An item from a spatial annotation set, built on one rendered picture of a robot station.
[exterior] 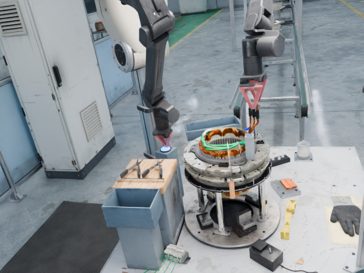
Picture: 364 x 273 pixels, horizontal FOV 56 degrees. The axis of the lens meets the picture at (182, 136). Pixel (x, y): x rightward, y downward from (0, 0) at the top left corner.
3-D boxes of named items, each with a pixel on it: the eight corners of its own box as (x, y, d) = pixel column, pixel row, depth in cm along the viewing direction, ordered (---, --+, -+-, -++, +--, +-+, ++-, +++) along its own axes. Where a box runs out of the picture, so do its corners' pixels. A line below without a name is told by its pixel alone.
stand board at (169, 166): (164, 194, 116) (163, 188, 115) (113, 193, 121) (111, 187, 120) (177, 164, 133) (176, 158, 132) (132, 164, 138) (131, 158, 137)
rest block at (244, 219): (236, 224, 130) (235, 213, 128) (248, 218, 132) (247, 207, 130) (243, 231, 126) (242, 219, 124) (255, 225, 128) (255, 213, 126)
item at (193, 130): (239, 166, 175) (235, 115, 163) (244, 177, 166) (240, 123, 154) (191, 174, 175) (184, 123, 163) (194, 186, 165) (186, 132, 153)
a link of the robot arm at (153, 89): (164, 6, 101) (136, 23, 97) (177, 17, 100) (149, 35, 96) (157, 86, 140) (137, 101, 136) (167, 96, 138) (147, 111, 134)
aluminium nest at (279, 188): (300, 194, 148) (301, 189, 147) (281, 199, 147) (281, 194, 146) (288, 180, 158) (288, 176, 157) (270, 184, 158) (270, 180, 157)
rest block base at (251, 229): (232, 230, 130) (232, 226, 129) (249, 222, 133) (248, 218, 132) (240, 238, 126) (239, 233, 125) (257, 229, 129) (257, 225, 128)
